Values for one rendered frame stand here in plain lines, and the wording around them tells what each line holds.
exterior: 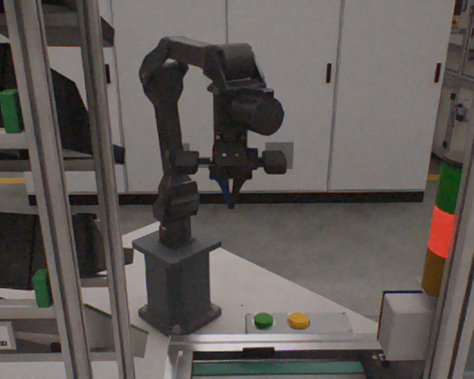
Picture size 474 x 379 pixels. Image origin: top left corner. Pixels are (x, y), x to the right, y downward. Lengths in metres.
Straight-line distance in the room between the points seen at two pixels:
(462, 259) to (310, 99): 3.20
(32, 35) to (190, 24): 3.20
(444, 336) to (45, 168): 0.43
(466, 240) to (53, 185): 0.38
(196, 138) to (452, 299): 3.25
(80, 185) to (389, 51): 2.54
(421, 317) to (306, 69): 3.14
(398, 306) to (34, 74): 0.44
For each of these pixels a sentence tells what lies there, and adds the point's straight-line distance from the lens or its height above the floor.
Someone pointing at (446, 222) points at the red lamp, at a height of 1.35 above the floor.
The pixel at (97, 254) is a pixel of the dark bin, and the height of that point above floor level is 1.26.
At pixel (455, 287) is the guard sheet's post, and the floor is 1.29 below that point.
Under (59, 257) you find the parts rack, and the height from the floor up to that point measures 1.36.
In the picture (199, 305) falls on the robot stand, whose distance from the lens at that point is 1.13.
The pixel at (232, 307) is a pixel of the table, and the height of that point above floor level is 0.86.
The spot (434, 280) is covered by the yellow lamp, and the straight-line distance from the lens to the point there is 0.58.
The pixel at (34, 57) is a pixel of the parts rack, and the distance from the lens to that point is 0.39.
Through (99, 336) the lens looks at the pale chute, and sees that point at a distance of 0.69.
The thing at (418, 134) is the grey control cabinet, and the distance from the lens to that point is 3.97.
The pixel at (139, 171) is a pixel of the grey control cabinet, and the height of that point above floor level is 0.29.
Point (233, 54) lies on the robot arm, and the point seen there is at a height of 1.49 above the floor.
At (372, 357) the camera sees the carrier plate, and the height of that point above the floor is 0.97.
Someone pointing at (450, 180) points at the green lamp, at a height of 1.40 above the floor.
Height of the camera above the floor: 1.57
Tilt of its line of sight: 22 degrees down
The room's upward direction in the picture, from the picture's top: straight up
